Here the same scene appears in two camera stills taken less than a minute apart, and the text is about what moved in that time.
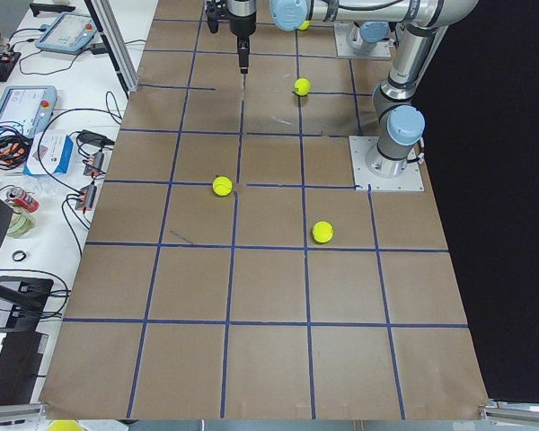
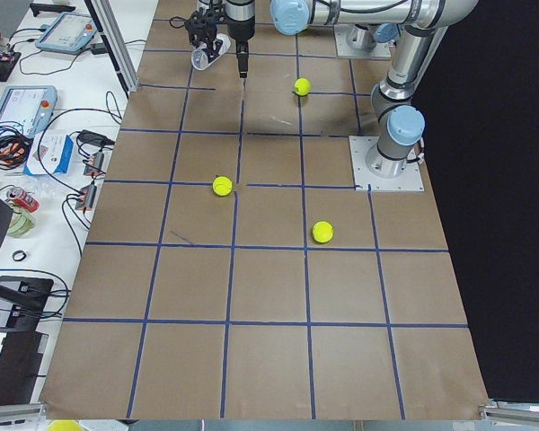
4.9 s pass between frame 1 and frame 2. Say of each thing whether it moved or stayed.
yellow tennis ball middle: stayed
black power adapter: stayed
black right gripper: stayed
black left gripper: moved
